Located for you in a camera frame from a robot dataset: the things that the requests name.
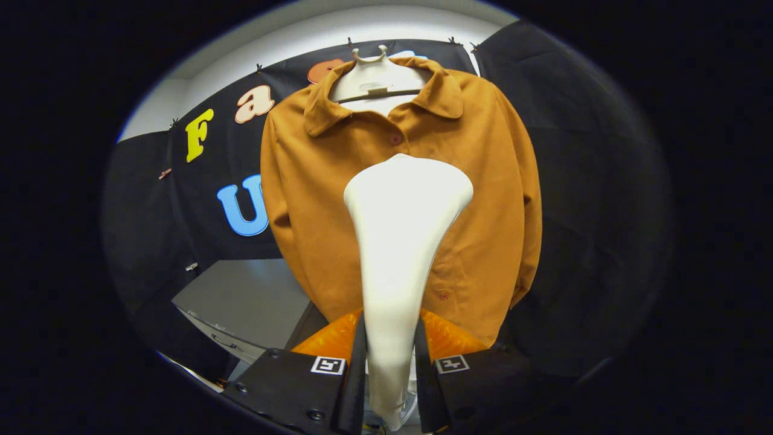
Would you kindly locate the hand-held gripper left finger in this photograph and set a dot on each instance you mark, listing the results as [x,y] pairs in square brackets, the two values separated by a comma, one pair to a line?
[353,386]

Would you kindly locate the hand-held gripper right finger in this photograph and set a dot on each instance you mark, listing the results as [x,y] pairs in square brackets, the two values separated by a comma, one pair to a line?
[426,386]

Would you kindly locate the white garment steamer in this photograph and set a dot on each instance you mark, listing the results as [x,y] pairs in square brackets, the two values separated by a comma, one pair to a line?
[404,241]

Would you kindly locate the orange button shirt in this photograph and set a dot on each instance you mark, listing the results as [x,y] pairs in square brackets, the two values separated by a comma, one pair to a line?
[314,211]

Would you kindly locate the grey drawer cabinet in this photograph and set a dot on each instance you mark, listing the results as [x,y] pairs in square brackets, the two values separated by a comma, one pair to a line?
[241,296]

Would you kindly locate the pink clip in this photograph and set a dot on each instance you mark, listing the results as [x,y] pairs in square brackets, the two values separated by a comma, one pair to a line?
[165,174]

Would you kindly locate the white hanger form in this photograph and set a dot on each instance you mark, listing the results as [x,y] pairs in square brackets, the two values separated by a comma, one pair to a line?
[374,75]

